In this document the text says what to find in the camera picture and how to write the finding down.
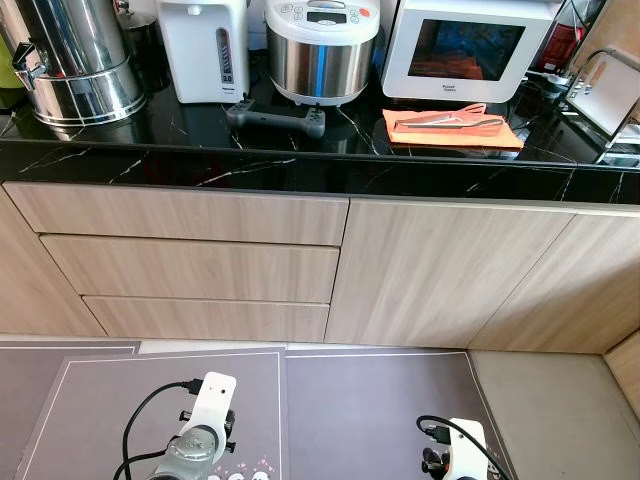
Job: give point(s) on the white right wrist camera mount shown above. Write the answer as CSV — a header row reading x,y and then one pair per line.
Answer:
x,y
467,450

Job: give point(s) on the tall steel water urn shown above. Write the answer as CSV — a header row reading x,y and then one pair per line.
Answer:
x,y
80,60

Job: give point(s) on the wide light wood drawer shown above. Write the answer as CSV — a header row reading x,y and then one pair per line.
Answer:
x,y
180,213

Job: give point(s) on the white electric thermo pot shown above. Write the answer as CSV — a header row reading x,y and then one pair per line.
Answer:
x,y
205,50

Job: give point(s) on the steel toaster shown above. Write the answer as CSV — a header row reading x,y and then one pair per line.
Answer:
x,y
610,95

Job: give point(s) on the grey panda floor mat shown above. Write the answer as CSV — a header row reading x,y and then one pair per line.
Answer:
x,y
360,410
100,410

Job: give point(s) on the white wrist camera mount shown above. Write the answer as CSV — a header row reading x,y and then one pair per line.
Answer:
x,y
467,450
213,400

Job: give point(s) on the medium light wood drawer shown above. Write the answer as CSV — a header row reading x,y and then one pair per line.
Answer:
x,y
190,268

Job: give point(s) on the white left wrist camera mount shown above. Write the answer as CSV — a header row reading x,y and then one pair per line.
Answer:
x,y
213,400

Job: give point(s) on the wooden cutting board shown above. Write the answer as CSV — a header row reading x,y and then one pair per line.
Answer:
x,y
620,25

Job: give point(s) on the narrow light wood drawer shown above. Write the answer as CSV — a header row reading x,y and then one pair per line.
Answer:
x,y
210,320

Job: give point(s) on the steel orange kitchen tongs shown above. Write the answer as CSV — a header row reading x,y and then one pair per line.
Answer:
x,y
450,121

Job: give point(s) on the light wood cabinet door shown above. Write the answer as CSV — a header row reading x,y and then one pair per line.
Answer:
x,y
570,300
430,270

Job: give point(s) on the orange cloth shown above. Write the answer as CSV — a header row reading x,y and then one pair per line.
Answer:
x,y
500,138

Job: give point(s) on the white steel rice cooker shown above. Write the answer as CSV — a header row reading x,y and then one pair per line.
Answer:
x,y
322,60

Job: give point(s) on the white countertop oven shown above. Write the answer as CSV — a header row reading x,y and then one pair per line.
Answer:
x,y
470,50

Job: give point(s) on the red kitchen appliance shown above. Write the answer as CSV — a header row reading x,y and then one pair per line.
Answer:
x,y
565,45

